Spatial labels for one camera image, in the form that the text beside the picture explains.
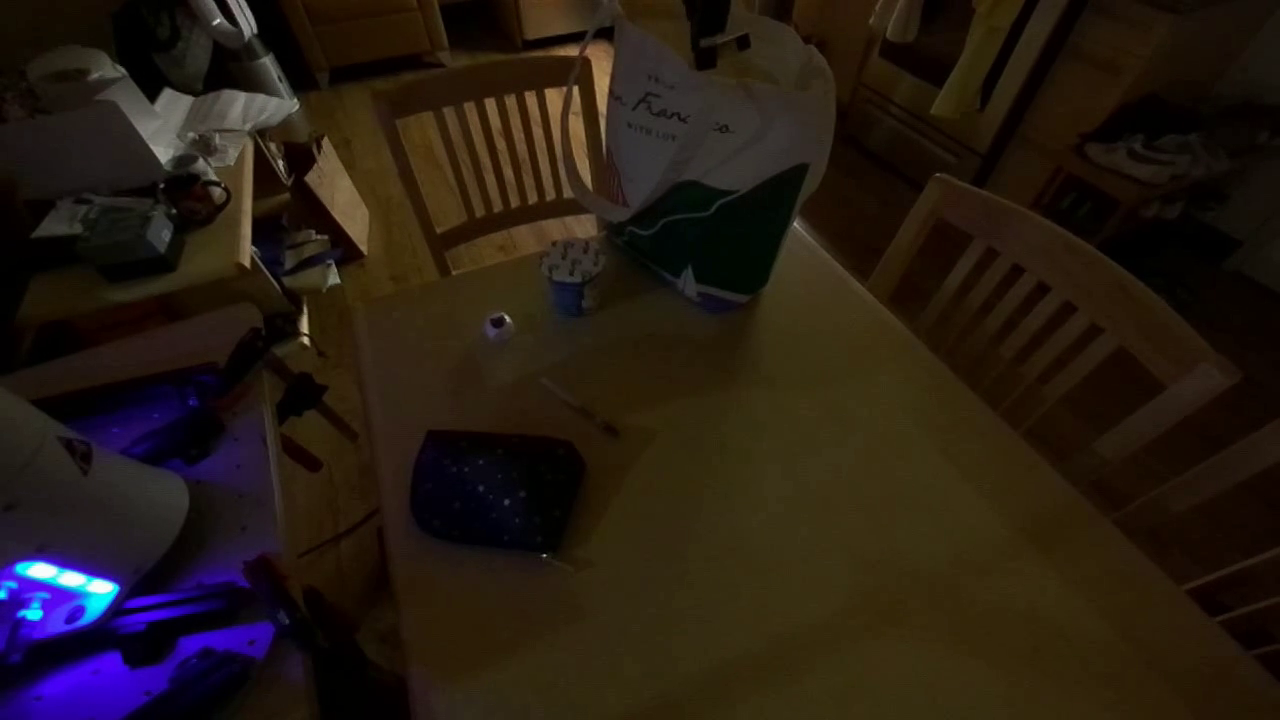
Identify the blue lidded cup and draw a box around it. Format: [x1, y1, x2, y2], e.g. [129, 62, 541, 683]
[544, 246, 599, 317]

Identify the wooden chair at table side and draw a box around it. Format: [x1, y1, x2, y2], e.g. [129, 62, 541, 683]
[867, 174, 1280, 672]

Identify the cluttered side table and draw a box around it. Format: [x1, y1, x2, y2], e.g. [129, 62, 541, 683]
[0, 45, 295, 327]

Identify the white paper bag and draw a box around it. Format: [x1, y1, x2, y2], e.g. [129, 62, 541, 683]
[593, 0, 834, 308]

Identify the dark star-patterned pouch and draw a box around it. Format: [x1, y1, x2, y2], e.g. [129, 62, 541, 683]
[406, 429, 587, 557]

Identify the wooden chair at table end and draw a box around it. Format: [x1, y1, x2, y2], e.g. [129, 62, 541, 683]
[374, 58, 602, 276]

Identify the thin pen on table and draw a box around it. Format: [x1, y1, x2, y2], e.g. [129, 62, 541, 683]
[534, 376, 621, 439]

